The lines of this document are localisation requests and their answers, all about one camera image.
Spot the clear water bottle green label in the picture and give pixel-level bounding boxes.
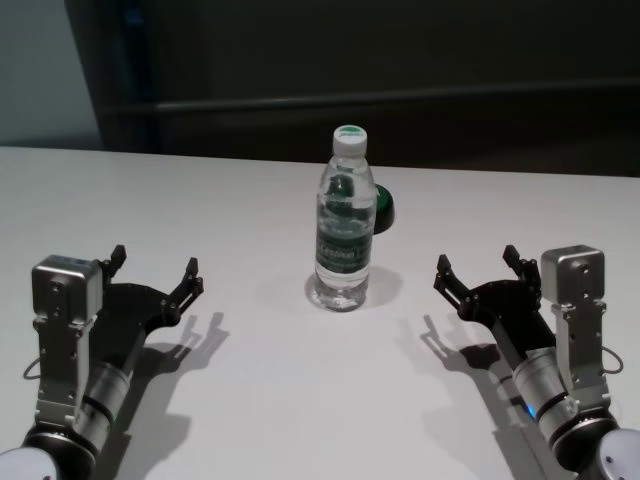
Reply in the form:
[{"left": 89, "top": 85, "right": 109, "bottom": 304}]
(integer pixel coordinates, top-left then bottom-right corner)
[{"left": 305, "top": 124, "right": 377, "bottom": 313}]

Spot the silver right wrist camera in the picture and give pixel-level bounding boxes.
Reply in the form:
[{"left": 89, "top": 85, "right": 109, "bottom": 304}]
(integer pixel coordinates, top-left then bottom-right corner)
[{"left": 540, "top": 244, "right": 607, "bottom": 397}]

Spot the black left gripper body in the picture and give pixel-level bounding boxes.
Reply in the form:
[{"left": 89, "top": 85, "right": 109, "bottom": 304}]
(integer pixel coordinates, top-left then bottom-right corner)
[{"left": 91, "top": 282, "right": 183, "bottom": 365}]

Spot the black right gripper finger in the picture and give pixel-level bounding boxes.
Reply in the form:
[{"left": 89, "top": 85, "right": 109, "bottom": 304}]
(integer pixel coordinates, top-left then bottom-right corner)
[
  {"left": 502, "top": 244, "right": 544, "bottom": 295},
  {"left": 433, "top": 253, "right": 477, "bottom": 314}
]

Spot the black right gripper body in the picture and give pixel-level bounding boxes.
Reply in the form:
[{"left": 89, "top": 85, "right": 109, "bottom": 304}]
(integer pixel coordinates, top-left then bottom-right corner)
[{"left": 460, "top": 277, "right": 558, "bottom": 360}]

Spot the grey horizontal rail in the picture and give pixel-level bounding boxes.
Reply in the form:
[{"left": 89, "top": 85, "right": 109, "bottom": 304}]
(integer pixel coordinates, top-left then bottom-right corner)
[{"left": 154, "top": 93, "right": 640, "bottom": 113}]

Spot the green YES button black base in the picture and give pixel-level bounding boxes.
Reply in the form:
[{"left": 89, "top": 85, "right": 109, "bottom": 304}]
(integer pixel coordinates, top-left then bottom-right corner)
[{"left": 372, "top": 183, "right": 398, "bottom": 236}]

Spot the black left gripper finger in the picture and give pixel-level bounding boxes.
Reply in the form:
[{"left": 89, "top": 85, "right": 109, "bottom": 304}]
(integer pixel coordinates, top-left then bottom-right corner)
[
  {"left": 161, "top": 256, "right": 206, "bottom": 322},
  {"left": 99, "top": 244, "right": 128, "bottom": 283}
]

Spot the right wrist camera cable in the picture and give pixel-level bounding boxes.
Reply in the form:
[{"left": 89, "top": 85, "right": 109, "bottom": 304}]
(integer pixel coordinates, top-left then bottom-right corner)
[{"left": 601, "top": 345, "right": 627, "bottom": 377}]

